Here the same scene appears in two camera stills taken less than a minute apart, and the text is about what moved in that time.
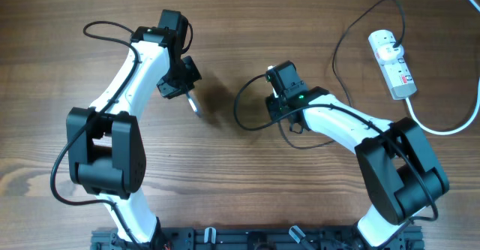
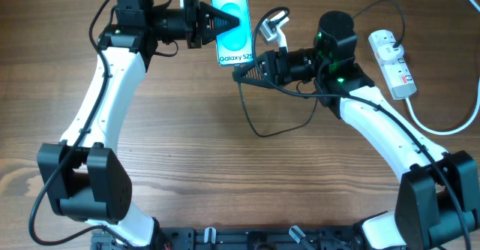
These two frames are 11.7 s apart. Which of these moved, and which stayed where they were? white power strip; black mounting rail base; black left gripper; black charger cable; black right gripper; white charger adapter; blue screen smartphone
Moved: black charger cable; blue screen smartphone; black right gripper; black left gripper
Stayed: black mounting rail base; white charger adapter; white power strip
